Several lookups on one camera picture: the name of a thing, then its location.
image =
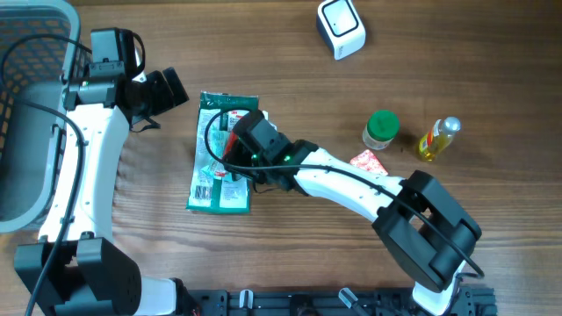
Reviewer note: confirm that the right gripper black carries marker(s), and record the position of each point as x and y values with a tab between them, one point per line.
241	162

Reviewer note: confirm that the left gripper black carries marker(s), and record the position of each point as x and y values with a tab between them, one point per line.
168	99

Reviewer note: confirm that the red sachet stick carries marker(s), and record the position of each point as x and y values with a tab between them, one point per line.
225	142

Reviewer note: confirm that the green white gloves packet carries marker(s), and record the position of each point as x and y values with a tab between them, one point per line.
227	196

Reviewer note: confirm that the orange Kleenex tissue pack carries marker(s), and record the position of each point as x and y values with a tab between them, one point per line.
368	161

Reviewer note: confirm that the green lid white jar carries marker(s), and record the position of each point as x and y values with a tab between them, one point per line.
380	129

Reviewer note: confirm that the yellow oil bottle silver cap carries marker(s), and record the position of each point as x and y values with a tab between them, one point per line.
441	134

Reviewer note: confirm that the mint green wipes packet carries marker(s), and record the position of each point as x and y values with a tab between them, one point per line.
212	164

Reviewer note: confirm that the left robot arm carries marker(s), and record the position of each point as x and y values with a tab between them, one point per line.
74	268

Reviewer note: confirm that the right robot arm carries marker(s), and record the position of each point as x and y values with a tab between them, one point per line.
423	227

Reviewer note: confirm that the white barcode scanner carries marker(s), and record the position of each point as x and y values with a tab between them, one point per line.
341	27

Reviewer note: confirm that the grey plastic mesh basket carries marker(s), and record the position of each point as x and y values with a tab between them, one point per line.
39	55

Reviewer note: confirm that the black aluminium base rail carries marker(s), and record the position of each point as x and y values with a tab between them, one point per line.
469	301

